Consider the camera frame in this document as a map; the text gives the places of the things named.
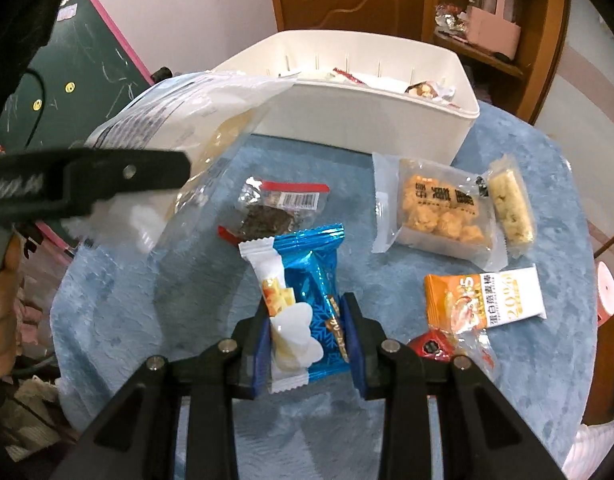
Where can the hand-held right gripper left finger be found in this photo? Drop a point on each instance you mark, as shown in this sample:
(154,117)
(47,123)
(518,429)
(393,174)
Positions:
(261,365)

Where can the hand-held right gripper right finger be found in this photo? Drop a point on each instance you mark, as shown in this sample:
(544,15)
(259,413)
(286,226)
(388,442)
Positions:
(353,355)

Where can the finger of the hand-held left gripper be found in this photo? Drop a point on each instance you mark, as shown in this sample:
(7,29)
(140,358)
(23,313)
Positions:
(137,170)

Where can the small red candy packet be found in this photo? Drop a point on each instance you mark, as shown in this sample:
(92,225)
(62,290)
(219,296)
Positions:
(429,347)

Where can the large clear white snack bag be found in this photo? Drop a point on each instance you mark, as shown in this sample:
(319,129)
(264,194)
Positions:
(187,110)

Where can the blue white candy packet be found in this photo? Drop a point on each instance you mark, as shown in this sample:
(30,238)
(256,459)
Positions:
(307,280)

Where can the dark plum packet red label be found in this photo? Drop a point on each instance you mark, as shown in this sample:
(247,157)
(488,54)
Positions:
(267,220)

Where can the orange white snack bar packet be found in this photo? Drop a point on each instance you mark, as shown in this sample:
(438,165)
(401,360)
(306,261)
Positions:
(507,300)

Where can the caramel biscuit clear packet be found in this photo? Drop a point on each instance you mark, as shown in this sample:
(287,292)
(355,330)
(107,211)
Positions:
(437,205)

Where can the pale yellow rice bar packet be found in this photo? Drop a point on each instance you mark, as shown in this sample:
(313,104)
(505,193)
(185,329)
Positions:
(509,205)

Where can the white plastic bin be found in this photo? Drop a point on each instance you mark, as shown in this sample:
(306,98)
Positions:
(362,120)

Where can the red white date snack packet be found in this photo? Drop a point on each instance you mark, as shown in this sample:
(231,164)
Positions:
(348,76)

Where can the clear nut packet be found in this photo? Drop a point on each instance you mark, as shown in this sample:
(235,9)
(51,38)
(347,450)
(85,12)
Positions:
(421,91)

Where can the red white printed snack packet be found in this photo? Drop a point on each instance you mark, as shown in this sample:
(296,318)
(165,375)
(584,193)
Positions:
(444,91)

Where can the black easel knob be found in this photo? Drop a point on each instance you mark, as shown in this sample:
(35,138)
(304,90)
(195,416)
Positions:
(162,75)

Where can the blue plush blanket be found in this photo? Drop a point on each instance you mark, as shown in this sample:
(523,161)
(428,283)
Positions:
(537,360)

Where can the pink patterned cloth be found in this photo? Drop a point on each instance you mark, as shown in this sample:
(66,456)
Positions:
(32,410)

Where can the white checked cloth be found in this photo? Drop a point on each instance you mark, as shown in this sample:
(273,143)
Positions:
(597,447)

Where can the pink plastic stool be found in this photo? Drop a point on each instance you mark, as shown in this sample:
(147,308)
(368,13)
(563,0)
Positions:
(607,295)

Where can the grey floral sliding wardrobe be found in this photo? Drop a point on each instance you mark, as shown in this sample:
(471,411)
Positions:
(587,110)

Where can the pile of shiny wrappers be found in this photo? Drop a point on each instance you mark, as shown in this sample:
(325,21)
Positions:
(449,20)

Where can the wooden corner shelf unit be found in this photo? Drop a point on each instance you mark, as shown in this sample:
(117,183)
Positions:
(547,60)

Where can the green chalkboard pink frame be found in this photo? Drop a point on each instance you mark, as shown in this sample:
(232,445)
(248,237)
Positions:
(87,60)

